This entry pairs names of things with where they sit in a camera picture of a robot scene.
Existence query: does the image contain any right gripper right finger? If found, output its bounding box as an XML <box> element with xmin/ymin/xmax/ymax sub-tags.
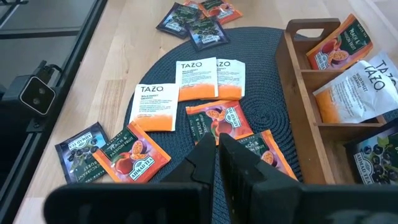
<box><xmin>219</xmin><ymin>133</ymin><xmax>398</xmax><ymax>224</ymax></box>

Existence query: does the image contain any wooden three-compartment tray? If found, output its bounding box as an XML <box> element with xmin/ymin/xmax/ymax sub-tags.
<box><xmin>275</xmin><ymin>17</ymin><xmax>398</xmax><ymax>185</ymax></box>

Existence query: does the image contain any black table-level camera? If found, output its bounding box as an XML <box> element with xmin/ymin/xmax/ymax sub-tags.
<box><xmin>9</xmin><ymin>60</ymin><xmax>59</xmax><ymax>118</ymax></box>

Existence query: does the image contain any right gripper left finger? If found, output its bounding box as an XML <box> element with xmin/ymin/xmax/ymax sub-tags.
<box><xmin>43</xmin><ymin>133</ymin><xmax>217</xmax><ymax>224</ymax></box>

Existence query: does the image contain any dark blackcurrant tea bag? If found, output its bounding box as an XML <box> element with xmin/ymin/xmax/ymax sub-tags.
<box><xmin>55</xmin><ymin>121</ymin><xmax>109</xmax><ymax>184</ymax></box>
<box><xmin>155</xmin><ymin>2</ymin><xmax>203</xmax><ymax>40</ymax></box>
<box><xmin>344</xmin><ymin>119</ymin><xmax>398</xmax><ymax>185</ymax></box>
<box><xmin>185</xmin><ymin>17</ymin><xmax>231</xmax><ymax>52</ymax></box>

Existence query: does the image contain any dark round woven placemat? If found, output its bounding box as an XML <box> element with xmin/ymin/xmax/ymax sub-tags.
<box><xmin>124</xmin><ymin>26</ymin><xmax>304</xmax><ymax>224</ymax></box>

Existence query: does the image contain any white Tazo tea bag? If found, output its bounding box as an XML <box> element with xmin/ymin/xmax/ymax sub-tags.
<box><xmin>368</xmin><ymin>50</ymin><xmax>398</xmax><ymax>88</ymax></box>
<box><xmin>129</xmin><ymin>83</ymin><xmax>180</xmax><ymax>133</ymax></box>
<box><xmin>175</xmin><ymin>57</ymin><xmax>219</xmax><ymax>103</ymax></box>
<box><xmin>313</xmin><ymin>60</ymin><xmax>398</xmax><ymax>124</ymax></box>
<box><xmin>216</xmin><ymin>58</ymin><xmax>246</xmax><ymax>101</ymax></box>

